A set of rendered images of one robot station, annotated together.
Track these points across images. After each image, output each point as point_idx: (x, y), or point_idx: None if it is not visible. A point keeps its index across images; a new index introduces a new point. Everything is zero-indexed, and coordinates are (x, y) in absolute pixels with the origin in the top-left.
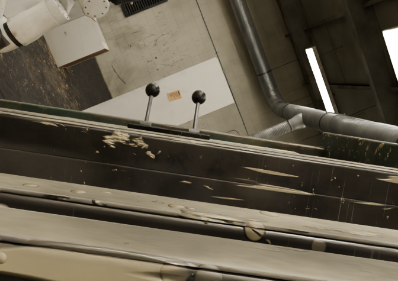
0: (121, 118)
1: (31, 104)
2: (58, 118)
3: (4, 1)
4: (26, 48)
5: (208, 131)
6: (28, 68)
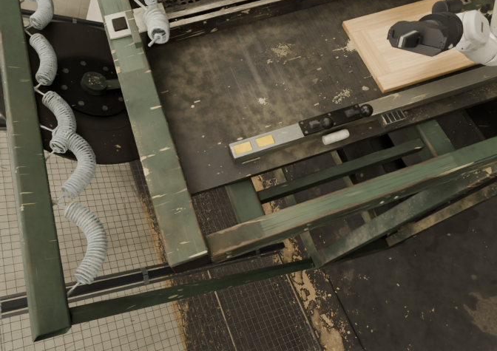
0: (413, 165)
1: (492, 138)
2: None
3: (496, 22)
4: None
5: (330, 194)
6: None
